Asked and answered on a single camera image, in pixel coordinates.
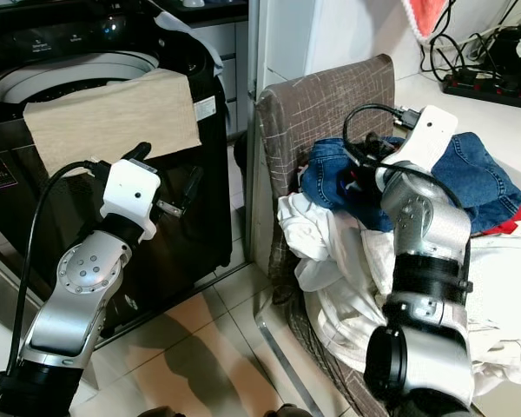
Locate blue denim jeans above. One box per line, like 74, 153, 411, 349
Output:
299, 130, 521, 235

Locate black top-load washing machine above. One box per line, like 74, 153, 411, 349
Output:
0, 0, 232, 341

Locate beige cloth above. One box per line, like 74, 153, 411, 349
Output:
23, 69, 203, 178

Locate brown fabric armchair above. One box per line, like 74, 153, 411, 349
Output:
255, 54, 521, 417

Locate white garment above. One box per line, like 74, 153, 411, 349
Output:
275, 191, 521, 399

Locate pale grey cloth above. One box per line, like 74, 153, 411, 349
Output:
151, 10, 225, 72

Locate black power strip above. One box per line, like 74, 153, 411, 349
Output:
442, 73, 521, 111

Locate red and white hanging cloth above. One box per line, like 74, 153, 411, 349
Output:
400, 0, 453, 41

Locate dark countertop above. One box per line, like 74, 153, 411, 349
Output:
155, 0, 250, 24

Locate red garment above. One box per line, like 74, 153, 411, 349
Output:
479, 215, 521, 239

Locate black device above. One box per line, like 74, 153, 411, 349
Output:
488, 21, 521, 77

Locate dark robot left foot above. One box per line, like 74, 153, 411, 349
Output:
137, 405, 185, 417

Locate dark robot foot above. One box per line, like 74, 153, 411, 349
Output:
137, 405, 185, 417
263, 403, 307, 417

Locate dark robot right foot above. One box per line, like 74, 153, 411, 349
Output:
263, 403, 307, 417

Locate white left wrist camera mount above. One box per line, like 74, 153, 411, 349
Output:
100, 158, 173, 242

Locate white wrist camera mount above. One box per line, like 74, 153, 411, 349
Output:
374, 105, 459, 194
100, 158, 173, 242

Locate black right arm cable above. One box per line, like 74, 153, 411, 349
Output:
342, 103, 428, 164

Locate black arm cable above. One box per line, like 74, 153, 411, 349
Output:
0, 161, 122, 414
342, 103, 428, 164

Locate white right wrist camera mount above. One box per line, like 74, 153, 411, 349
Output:
374, 105, 459, 194

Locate black tangled power cables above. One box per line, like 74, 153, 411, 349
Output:
417, 0, 521, 85

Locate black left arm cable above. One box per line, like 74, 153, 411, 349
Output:
0, 161, 122, 414

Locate metal floor rail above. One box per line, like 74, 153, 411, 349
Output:
252, 287, 331, 417

